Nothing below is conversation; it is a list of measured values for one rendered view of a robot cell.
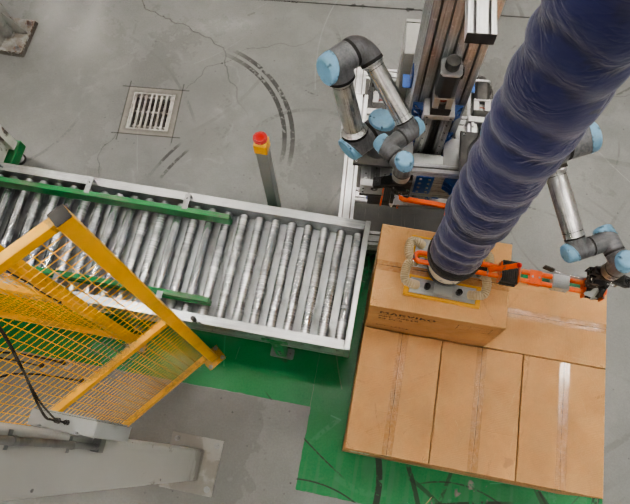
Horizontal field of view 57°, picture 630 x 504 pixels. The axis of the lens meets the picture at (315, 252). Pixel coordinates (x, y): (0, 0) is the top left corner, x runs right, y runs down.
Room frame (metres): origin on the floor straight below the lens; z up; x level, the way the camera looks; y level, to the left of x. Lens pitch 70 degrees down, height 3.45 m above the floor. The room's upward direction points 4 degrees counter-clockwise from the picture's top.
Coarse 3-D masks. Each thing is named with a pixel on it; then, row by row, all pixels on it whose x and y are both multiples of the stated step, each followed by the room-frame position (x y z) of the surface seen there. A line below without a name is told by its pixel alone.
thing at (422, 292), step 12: (420, 276) 0.76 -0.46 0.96; (408, 288) 0.71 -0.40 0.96; (420, 288) 0.71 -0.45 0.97; (432, 288) 0.70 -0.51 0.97; (456, 288) 0.70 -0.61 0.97; (468, 288) 0.69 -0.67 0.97; (480, 288) 0.69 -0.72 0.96; (432, 300) 0.65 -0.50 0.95; (444, 300) 0.65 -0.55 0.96; (456, 300) 0.64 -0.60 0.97; (468, 300) 0.64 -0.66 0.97; (480, 300) 0.64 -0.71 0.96
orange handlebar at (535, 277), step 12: (420, 204) 1.07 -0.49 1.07; (432, 204) 1.06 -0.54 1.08; (444, 204) 1.05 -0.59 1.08; (420, 252) 0.83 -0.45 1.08; (492, 264) 0.76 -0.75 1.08; (492, 276) 0.71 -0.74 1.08; (528, 276) 0.70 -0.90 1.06; (540, 276) 0.69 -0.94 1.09; (552, 276) 0.69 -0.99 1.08; (576, 288) 0.63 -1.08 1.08
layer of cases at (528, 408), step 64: (512, 320) 0.63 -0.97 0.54; (576, 320) 0.60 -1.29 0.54; (384, 384) 0.35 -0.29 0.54; (448, 384) 0.33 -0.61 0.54; (512, 384) 0.31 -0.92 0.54; (576, 384) 0.29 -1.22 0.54; (384, 448) 0.06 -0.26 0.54; (448, 448) 0.04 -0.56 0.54; (512, 448) 0.02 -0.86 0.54; (576, 448) 0.00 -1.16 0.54
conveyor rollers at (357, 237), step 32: (0, 224) 1.37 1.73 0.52; (32, 224) 1.35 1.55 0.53; (96, 224) 1.32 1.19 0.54; (128, 224) 1.31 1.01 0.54; (160, 224) 1.29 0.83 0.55; (192, 224) 1.28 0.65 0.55; (224, 224) 1.26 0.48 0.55; (256, 224) 1.25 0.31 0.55; (288, 224) 1.24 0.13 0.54; (64, 256) 1.14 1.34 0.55; (128, 256) 1.12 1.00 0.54; (288, 256) 1.06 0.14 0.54; (320, 256) 1.04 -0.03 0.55; (352, 256) 1.03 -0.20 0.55; (192, 288) 0.91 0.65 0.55; (224, 288) 0.90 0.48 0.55; (256, 288) 0.89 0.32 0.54; (352, 288) 0.86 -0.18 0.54; (256, 320) 0.72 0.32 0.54; (288, 320) 0.71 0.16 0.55; (320, 320) 0.70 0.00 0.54
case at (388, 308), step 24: (384, 240) 0.95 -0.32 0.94; (384, 264) 0.84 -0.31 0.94; (384, 288) 0.73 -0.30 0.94; (504, 288) 0.69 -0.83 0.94; (384, 312) 0.63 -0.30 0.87; (408, 312) 0.61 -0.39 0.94; (432, 312) 0.60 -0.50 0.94; (456, 312) 0.59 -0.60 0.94; (480, 312) 0.59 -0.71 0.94; (504, 312) 0.58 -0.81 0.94; (432, 336) 0.57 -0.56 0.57; (456, 336) 0.54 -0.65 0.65; (480, 336) 0.52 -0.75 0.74
